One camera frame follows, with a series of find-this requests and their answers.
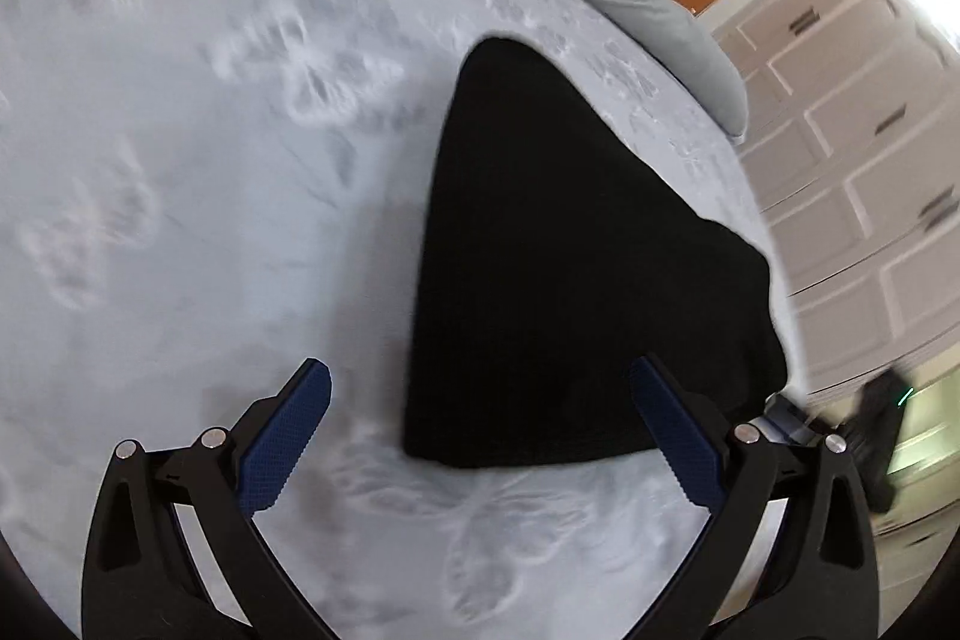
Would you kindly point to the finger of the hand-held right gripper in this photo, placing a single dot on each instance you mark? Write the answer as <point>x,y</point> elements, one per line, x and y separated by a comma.
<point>791,422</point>

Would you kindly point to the bed with butterfly print sheet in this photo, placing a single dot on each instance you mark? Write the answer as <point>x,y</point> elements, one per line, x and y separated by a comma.
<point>225,235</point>

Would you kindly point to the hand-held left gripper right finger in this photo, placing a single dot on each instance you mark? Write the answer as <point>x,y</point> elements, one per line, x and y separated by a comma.
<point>679,437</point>

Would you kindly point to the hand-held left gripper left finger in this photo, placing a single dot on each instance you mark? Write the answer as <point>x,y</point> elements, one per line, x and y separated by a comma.
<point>289,441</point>

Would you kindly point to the black pants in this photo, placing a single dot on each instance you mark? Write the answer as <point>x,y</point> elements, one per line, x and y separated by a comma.
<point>562,272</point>

